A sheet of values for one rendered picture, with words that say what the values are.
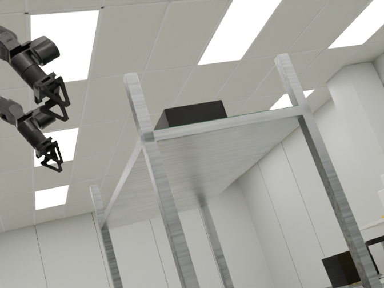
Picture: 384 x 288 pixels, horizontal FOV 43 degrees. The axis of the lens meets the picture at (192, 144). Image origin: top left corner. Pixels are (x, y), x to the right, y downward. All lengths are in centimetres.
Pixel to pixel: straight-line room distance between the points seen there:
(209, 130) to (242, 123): 9
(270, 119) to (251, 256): 1045
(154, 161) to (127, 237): 983
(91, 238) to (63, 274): 91
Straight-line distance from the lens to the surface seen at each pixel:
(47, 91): 130
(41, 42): 143
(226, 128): 116
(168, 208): 105
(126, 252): 1083
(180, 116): 131
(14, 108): 178
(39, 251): 1070
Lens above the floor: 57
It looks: 17 degrees up
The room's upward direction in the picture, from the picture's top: 18 degrees counter-clockwise
